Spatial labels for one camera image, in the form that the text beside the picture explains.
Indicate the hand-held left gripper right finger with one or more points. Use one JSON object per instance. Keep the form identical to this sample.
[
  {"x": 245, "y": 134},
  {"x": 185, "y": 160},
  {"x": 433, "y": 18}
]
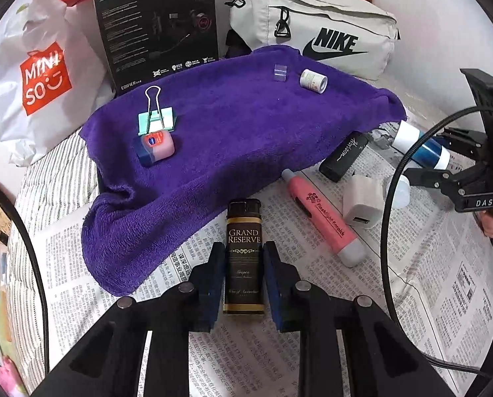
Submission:
[{"x": 273, "y": 285}]

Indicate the pink lip balm tin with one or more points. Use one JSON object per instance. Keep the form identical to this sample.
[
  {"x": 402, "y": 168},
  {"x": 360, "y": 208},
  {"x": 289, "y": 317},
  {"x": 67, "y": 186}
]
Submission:
[{"x": 157, "y": 147}]

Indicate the small clear plastic cube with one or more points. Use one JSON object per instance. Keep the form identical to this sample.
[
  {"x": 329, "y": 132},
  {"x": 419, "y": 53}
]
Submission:
[{"x": 280, "y": 72}]

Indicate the small white night light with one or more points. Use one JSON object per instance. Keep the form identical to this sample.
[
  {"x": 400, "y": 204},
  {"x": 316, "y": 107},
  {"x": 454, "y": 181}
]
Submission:
[{"x": 401, "y": 190}]

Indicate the green binder clip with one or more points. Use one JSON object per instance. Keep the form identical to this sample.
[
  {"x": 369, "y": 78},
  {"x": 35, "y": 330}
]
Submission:
[{"x": 157, "y": 120}]

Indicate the white charger plug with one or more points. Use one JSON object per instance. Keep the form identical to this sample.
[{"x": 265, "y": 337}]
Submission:
[{"x": 362, "y": 202}]

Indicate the newspaper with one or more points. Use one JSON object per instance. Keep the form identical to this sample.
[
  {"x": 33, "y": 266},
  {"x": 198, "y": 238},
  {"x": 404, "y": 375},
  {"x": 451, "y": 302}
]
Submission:
[{"x": 436, "y": 264}]

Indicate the purple towel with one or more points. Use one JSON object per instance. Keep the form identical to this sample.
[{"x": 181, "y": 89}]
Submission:
[{"x": 238, "y": 132}]

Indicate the white tape roll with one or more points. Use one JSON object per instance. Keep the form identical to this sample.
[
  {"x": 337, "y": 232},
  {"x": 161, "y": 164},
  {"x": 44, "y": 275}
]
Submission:
[{"x": 312, "y": 80}]

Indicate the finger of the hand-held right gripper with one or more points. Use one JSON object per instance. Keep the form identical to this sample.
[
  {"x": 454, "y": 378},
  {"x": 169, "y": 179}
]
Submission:
[
  {"x": 461, "y": 142},
  {"x": 430, "y": 175}
]

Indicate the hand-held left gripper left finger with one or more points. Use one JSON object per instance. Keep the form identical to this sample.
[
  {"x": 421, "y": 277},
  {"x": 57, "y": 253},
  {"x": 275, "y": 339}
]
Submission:
[{"x": 215, "y": 281}]

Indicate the slim black box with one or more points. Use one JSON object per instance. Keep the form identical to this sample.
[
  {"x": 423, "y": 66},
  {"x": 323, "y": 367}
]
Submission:
[{"x": 343, "y": 157}]

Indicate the pink pen with white cap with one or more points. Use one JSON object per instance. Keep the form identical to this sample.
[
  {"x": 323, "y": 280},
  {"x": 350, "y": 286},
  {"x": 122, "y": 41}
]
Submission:
[{"x": 321, "y": 215}]

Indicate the grey waist bag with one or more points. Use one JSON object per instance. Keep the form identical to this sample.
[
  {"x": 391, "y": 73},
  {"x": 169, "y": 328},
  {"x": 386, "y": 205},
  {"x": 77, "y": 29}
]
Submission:
[{"x": 333, "y": 16}]

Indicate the black headset box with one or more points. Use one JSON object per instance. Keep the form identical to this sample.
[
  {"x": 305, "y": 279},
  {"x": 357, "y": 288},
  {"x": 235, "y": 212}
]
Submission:
[{"x": 155, "y": 29}]

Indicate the white plastic bag red label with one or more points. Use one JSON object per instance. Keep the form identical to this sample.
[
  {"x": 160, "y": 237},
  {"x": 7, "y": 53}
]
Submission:
[{"x": 81, "y": 49}]

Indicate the white and blue bottle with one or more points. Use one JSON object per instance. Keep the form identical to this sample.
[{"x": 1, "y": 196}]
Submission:
[{"x": 420, "y": 144}]

